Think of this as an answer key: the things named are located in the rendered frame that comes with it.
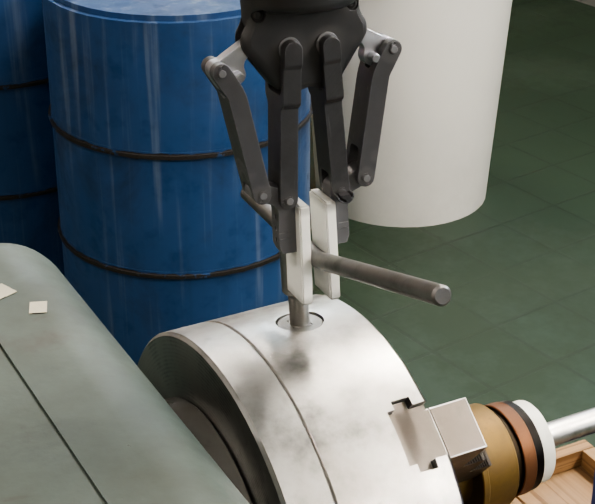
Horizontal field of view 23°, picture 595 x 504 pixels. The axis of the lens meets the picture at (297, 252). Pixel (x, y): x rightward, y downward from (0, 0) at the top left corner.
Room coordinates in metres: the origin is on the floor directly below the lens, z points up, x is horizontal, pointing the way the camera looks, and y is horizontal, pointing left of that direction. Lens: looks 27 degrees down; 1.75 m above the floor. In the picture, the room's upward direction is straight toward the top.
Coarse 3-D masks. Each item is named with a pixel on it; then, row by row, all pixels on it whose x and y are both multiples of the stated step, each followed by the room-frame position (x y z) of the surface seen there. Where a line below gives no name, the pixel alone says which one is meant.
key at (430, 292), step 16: (256, 208) 0.95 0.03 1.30; (320, 256) 0.84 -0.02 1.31; (336, 256) 0.83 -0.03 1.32; (336, 272) 0.81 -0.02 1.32; (352, 272) 0.79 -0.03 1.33; (368, 272) 0.77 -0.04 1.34; (384, 272) 0.75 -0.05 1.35; (384, 288) 0.74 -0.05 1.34; (400, 288) 0.72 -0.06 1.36; (416, 288) 0.70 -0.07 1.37; (432, 288) 0.69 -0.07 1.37; (448, 288) 0.69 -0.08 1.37
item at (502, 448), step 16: (480, 416) 0.95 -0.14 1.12; (496, 416) 0.95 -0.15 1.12; (512, 416) 0.95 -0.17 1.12; (528, 416) 0.96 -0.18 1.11; (496, 432) 0.93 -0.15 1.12; (512, 432) 0.94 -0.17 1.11; (528, 432) 0.94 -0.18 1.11; (496, 448) 0.92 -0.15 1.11; (512, 448) 0.92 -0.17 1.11; (528, 448) 0.93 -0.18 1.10; (496, 464) 0.91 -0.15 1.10; (512, 464) 0.92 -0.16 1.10; (528, 464) 0.93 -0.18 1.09; (544, 464) 0.93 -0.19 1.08; (480, 480) 0.90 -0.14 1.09; (496, 480) 0.91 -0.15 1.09; (512, 480) 0.91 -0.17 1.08; (528, 480) 0.93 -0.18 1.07; (464, 496) 0.91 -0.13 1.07; (480, 496) 0.90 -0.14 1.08; (496, 496) 0.91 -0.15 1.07; (512, 496) 0.92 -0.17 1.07
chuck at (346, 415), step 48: (288, 336) 0.87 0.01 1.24; (336, 336) 0.87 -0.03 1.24; (288, 384) 0.82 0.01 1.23; (336, 384) 0.82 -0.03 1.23; (384, 384) 0.83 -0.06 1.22; (336, 432) 0.79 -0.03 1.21; (384, 432) 0.80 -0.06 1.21; (336, 480) 0.76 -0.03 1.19; (384, 480) 0.77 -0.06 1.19; (432, 480) 0.78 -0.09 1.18
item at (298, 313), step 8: (280, 256) 0.89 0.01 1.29; (280, 264) 0.89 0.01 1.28; (312, 280) 0.89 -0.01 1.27; (312, 288) 0.89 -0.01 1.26; (288, 296) 0.89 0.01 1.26; (296, 304) 0.89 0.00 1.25; (296, 312) 0.89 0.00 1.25; (304, 312) 0.89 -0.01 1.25; (296, 320) 0.89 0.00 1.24; (304, 320) 0.89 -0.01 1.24
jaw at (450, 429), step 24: (432, 408) 0.84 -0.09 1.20; (456, 408) 0.85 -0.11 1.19; (408, 432) 0.81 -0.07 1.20; (432, 432) 0.81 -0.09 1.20; (456, 432) 0.83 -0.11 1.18; (480, 432) 0.84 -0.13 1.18; (408, 456) 0.80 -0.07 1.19; (432, 456) 0.80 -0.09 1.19; (456, 456) 0.82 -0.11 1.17; (480, 456) 0.86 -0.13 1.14
